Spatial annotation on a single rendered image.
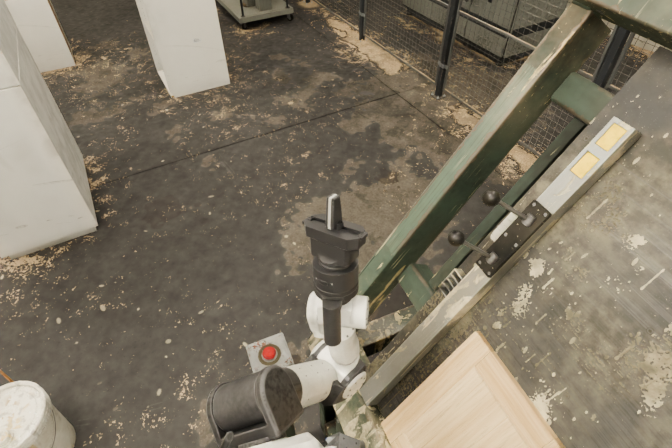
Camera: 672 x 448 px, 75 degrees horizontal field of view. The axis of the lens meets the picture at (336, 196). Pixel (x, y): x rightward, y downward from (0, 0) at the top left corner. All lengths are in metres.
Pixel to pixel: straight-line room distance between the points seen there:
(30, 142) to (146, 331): 1.19
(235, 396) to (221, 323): 1.69
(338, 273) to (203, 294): 1.96
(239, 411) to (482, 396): 0.55
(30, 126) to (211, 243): 1.18
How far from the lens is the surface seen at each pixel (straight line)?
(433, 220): 1.22
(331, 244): 0.78
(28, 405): 2.30
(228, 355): 2.49
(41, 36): 5.44
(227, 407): 0.92
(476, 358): 1.13
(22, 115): 2.79
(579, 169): 1.02
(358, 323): 0.89
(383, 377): 1.30
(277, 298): 2.62
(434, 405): 1.22
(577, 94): 1.16
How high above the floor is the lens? 2.17
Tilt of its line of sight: 43 degrees down
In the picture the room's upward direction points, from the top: straight up
